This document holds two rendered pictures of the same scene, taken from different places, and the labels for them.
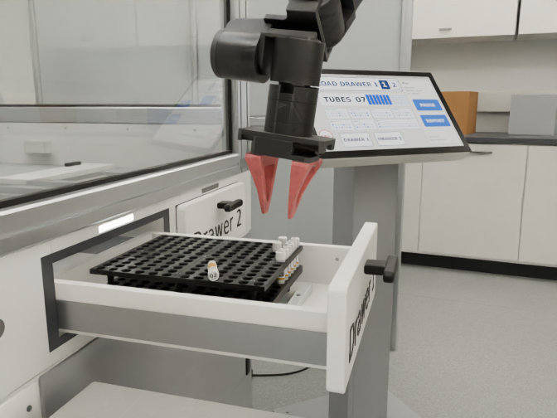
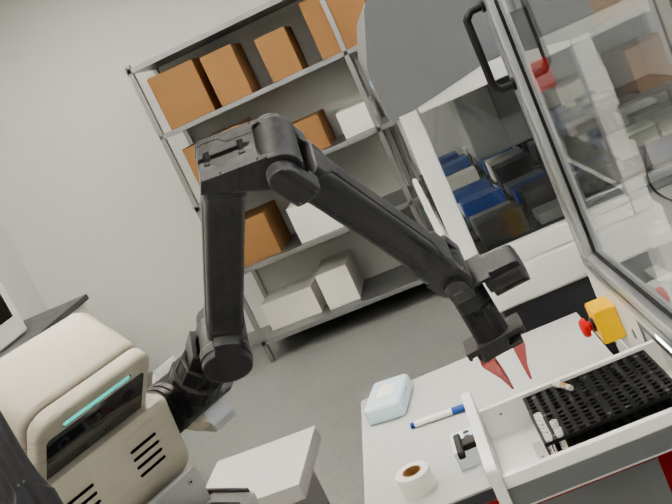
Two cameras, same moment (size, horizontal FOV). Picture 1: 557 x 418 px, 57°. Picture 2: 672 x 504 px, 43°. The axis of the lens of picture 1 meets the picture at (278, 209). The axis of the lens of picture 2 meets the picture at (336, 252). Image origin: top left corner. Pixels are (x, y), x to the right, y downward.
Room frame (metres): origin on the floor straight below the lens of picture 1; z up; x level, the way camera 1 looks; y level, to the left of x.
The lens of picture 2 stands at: (1.87, -0.41, 1.57)
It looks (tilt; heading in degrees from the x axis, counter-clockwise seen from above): 12 degrees down; 170
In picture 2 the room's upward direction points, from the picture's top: 25 degrees counter-clockwise
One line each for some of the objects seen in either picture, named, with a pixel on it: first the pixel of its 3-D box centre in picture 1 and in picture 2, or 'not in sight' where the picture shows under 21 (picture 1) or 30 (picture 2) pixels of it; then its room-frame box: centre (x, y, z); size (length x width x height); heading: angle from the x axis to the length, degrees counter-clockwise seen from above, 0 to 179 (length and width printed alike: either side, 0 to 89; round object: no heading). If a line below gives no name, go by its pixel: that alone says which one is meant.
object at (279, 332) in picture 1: (199, 282); (609, 411); (0.65, 0.11, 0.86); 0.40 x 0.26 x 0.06; 74
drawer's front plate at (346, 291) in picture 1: (356, 290); (488, 453); (0.59, -0.10, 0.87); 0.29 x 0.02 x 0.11; 164
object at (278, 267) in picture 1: (278, 264); (538, 419); (0.62, 0.00, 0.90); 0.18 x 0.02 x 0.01; 164
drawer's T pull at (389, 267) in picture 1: (380, 267); (466, 443); (0.58, -0.12, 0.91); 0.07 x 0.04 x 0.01; 164
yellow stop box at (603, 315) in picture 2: not in sight; (603, 320); (0.36, 0.29, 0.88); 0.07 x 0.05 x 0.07; 164
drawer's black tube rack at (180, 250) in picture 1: (205, 279); (603, 410); (0.65, 0.10, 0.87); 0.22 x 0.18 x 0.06; 74
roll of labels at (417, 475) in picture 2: not in sight; (415, 479); (0.37, -0.19, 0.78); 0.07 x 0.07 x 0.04
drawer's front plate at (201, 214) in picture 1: (215, 220); not in sight; (0.98, 0.12, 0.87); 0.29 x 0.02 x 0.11; 164
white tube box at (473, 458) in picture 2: not in sight; (484, 440); (0.37, -0.04, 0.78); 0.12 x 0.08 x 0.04; 73
